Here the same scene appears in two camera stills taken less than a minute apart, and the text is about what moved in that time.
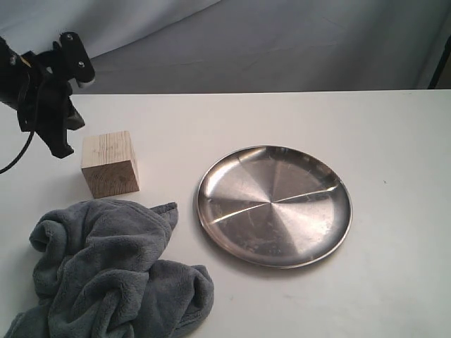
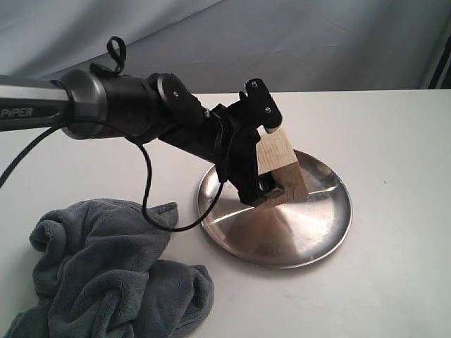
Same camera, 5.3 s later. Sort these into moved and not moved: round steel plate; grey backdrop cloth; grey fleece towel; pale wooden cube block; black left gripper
Moved: pale wooden cube block; black left gripper
Not moved: round steel plate; grey backdrop cloth; grey fleece towel
